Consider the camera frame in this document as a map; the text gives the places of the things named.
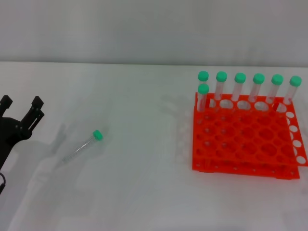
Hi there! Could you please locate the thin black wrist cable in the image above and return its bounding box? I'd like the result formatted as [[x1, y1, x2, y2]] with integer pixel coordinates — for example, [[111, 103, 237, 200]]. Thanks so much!
[[0, 172, 7, 194]]

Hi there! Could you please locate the green-capped clear test tube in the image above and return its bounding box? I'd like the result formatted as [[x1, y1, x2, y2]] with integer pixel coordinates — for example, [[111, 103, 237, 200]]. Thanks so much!
[[198, 70, 210, 85], [213, 71, 228, 101], [231, 72, 247, 102], [62, 129, 104, 164], [265, 74, 284, 104], [196, 83, 210, 113], [282, 75, 303, 106], [248, 73, 266, 103]]

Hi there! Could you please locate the orange plastic test tube rack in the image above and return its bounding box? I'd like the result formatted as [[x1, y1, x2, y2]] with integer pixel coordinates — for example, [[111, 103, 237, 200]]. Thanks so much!
[[192, 92, 308, 180]]

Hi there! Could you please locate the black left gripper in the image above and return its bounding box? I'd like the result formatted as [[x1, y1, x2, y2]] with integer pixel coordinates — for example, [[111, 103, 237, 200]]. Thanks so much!
[[0, 95, 45, 169]]

